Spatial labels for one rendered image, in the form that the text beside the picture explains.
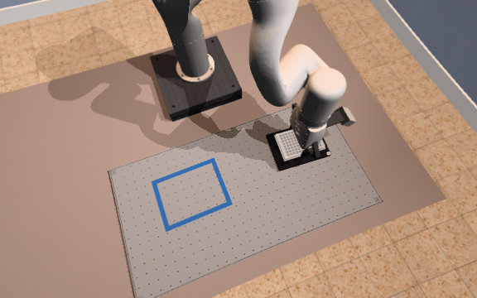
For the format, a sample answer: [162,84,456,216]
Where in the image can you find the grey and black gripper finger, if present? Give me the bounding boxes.
[301,142,320,159]
[289,103,297,130]

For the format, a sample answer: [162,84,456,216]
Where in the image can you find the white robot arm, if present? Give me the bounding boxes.
[152,0,356,127]

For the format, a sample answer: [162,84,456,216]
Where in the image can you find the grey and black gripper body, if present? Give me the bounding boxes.
[290,103,326,149]

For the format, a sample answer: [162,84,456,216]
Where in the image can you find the blue tape rectangle outline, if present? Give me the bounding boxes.
[152,158,232,232]

